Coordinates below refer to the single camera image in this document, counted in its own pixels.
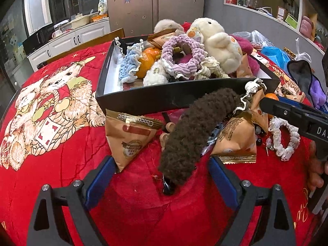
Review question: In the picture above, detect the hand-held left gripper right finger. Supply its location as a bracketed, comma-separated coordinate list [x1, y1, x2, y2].
[207, 156, 298, 246]

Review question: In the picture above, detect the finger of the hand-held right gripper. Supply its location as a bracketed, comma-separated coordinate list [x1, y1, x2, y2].
[259, 95, 318, 134]

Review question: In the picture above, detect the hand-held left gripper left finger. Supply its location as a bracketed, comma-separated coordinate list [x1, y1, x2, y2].
[27, 156, 118, 246]

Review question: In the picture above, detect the white ruffled scrunchie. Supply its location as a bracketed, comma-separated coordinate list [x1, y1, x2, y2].
[269, 116, 301, 161]

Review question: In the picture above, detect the brown fuzzy hair clip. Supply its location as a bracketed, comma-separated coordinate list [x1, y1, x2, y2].
[157, 87, 243, 196]

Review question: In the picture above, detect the black cardboard box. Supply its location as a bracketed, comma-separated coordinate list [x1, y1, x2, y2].
[95, 32, 281, 114]

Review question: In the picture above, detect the person's right hand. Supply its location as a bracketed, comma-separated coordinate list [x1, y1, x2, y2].
[307, 141, 328, 192]

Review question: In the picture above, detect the brown triangular snack packet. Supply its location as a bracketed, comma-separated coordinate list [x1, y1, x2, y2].
[105, 109, 164, 173]
[210, 116, 257, 164]
[236, 52, 257, 79]
[250, 86, 269, 127]
[147, 29, 177, 49]

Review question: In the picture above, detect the grey purple eye mask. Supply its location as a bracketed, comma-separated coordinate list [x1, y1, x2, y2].
[287, 59, 328, 109]

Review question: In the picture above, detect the crochet lace hair band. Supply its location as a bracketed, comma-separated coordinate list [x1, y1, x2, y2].
[232, 78, 267, 116]

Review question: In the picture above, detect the red printed bear blanket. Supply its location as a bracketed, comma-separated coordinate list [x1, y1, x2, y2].
[0, 37, 328, 246]

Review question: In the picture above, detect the blue plastic bag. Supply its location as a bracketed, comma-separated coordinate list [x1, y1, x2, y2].
[261, 46, 291, 72]

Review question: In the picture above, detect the clear plastic bag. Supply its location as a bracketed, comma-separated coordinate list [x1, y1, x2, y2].
[231, 30, 274, 49]

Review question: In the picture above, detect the pink bag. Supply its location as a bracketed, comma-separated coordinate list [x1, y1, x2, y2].
[299, 15, 318, 41]

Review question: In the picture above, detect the cream ruffled scrunchie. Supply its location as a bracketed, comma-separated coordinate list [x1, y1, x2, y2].
[193, 56, 231, 80]

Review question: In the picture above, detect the cream rabbit plush toy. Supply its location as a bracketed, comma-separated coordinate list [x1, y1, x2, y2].
[187, 17, 243, 73]

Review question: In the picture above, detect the purple knitted scrunchie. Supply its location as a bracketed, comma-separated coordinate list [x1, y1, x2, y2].
[160, 34, 207, 76]

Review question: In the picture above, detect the blue ruffled scrunchie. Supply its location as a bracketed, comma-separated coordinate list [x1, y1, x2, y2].
[118, 41, 144, 84]

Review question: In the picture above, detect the small white plush toy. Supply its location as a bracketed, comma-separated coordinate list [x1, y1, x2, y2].
[143, 60, 171, 86]

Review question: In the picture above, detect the beige fluffy plush toy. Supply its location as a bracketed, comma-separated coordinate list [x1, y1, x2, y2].
[153, 19, 185, 35]

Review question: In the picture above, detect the white kitchen cabinet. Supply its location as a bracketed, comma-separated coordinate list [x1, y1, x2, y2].
[27, 18, 110, 72]

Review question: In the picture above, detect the black microwave oven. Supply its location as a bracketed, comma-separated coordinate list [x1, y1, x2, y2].
[23, 28, 55, 55]

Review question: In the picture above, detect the white plastic tub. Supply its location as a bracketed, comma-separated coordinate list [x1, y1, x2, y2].
[70, 15, 91, 28]

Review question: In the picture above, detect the sliding glass door with stickers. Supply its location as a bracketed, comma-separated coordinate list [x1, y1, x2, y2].
[0, 0, 30, 93]

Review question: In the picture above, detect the steel double-door refrigerator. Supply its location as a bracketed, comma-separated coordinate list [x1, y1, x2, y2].
[106, 0, 206, 38]

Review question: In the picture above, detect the dark kitchen window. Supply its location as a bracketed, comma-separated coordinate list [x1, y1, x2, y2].
[46, 0, 108, 26]

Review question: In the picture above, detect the wooden bead bracelet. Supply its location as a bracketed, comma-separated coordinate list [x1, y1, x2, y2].
[278, 86, 295, 96]

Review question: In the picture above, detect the black bead string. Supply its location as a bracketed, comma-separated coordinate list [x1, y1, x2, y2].
[252, 125, 269, 146]

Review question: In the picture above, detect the white wall shelf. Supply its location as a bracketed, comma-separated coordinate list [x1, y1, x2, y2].
[223, 0, 328, 47]

